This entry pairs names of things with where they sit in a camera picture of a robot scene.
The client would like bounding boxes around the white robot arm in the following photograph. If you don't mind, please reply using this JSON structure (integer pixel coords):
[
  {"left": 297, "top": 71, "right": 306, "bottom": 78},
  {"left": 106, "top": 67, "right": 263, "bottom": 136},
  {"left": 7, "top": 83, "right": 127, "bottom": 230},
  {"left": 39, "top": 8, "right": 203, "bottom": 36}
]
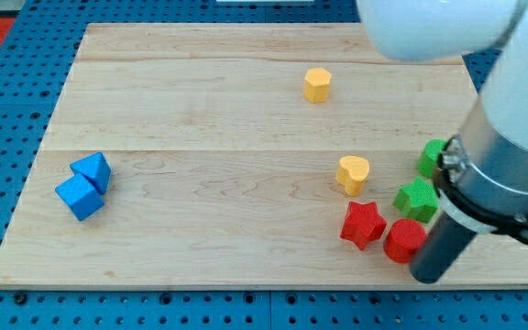
[{"left": 357, "top": 0, "right": 528, "bottom": 244}]

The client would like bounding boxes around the green block behind arm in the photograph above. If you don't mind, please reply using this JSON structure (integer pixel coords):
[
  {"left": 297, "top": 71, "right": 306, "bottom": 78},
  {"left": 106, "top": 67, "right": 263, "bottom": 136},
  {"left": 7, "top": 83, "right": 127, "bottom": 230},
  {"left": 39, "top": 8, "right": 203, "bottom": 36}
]
[{"left": 417, "top": 139, "right": 447, "bottom": 179}]

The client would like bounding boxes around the yellow heart block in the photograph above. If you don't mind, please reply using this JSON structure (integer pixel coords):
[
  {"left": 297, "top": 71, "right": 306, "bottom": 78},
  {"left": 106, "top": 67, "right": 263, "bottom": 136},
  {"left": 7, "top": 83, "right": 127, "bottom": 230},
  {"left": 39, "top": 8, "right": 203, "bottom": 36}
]
[{"left": 335, "top": 156, "right": 370, "bottom": 196}]

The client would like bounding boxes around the yellow hexagon block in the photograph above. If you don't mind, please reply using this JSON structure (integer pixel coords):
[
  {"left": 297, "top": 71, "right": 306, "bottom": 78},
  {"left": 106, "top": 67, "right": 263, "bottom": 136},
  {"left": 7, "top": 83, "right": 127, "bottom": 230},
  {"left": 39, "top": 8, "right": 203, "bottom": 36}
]
[{"left": 302, "top": 68, "right": 332, "bottom": 104}]

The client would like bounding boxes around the wooden board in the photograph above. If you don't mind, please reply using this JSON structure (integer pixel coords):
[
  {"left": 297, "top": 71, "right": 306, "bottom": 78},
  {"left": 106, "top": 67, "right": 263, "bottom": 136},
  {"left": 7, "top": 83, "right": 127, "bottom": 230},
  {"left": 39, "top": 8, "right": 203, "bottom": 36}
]
[{"left": 0, "top": 22, "right": 528, "bottom": 292}]

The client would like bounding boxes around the red star block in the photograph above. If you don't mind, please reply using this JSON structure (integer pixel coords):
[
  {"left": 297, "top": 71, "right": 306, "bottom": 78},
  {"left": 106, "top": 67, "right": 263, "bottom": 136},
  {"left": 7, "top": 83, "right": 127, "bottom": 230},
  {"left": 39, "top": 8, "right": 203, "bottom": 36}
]
[{"left": 340, "top": 202, "right": 387, "bottom": 250}]

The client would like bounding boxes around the green star block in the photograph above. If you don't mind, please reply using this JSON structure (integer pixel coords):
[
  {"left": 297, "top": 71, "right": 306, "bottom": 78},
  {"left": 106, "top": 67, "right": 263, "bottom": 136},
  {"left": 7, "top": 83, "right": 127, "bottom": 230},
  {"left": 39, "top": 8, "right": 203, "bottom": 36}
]
[{"left": 393, "top": 177, "right": 438, "bottom": 224}]

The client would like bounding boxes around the red cylinder block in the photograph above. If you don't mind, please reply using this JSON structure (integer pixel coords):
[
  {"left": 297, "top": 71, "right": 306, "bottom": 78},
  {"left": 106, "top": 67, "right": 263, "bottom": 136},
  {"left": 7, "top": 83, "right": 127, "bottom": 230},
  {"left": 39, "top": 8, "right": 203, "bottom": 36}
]
[{"left": 383, "top": 218, "right": 427, "bottom": 264}]

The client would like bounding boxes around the blue triangle block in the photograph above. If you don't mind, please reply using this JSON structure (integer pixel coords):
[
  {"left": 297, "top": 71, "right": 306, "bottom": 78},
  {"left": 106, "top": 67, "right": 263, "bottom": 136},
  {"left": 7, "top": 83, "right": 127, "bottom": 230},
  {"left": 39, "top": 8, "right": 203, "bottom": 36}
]
[{"left": 70, "top": 152, "right": 111, "bottom": 194}]

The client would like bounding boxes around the blue cube block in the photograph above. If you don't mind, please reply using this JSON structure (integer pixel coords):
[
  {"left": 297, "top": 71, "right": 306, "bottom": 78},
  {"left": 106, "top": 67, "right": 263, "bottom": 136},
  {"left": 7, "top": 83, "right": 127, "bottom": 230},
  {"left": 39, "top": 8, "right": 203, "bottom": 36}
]
[{"left": 55, "top": 173, "right": 105, "bottom": 221}]

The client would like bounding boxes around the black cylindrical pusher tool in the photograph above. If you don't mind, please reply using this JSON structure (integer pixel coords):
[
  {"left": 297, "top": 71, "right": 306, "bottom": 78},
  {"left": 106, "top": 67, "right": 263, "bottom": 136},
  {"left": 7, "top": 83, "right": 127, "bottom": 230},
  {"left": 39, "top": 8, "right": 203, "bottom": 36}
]
[{"left": 410, "top": 213, "right": 477, "bottom": 284}]

